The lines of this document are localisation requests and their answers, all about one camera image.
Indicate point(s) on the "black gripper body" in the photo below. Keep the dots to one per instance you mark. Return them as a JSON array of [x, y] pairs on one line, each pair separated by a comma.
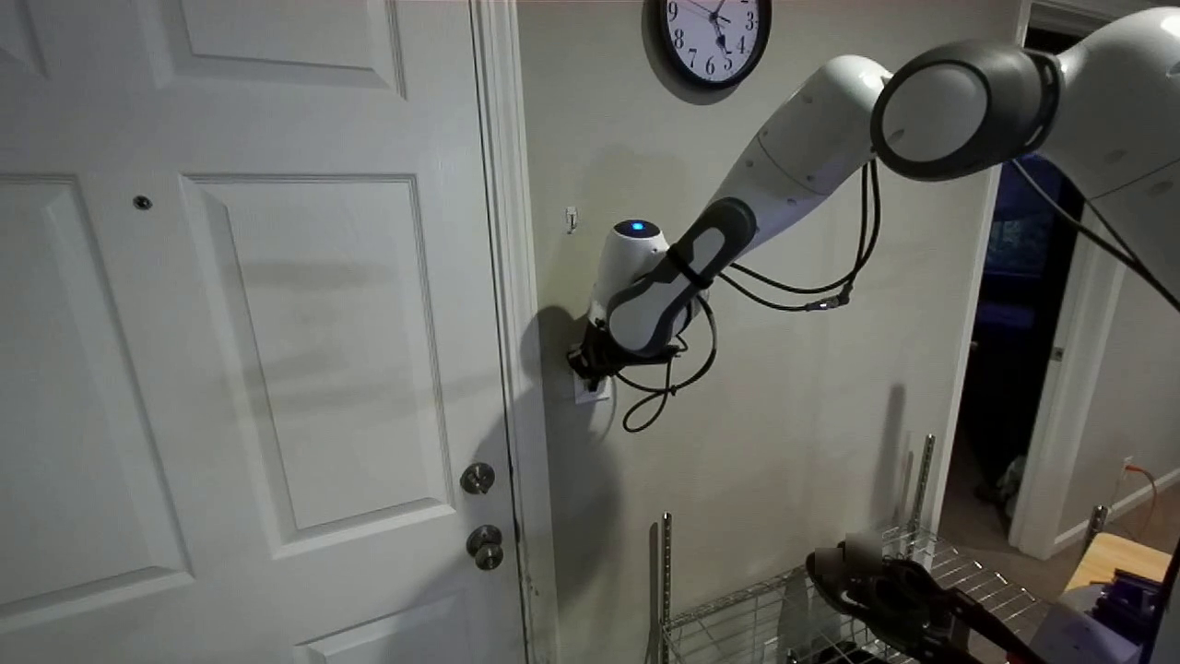
[[619, 350]]

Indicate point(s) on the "white wall light switch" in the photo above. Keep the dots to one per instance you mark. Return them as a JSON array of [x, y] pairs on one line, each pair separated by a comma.
[[600, 403]]

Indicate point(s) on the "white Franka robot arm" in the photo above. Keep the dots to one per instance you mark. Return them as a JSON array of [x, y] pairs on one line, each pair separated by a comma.
[[796, 132]]

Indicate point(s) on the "silver deadbolt lock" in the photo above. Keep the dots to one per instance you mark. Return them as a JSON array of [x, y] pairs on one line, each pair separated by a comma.
[[476, 475]]

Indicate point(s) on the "silver round door knob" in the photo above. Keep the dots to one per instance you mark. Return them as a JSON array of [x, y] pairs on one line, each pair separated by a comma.
[[483, 547]]

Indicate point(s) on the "white panel door with knob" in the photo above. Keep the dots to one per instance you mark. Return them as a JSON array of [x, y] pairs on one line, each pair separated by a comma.
[[246, 371]]

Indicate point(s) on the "black sneaker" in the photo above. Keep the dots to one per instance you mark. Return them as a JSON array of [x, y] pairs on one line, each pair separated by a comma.
[[878, 587]]

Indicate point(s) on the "blue plastic object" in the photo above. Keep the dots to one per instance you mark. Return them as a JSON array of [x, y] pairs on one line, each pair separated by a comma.
[[1107, 619]]

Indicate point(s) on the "black rimmed wall clock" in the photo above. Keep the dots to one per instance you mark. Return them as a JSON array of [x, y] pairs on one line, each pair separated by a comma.
[[708, 35]]

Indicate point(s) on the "white doorway frame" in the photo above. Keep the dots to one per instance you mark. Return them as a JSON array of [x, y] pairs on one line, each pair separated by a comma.
[[1062, 408]]

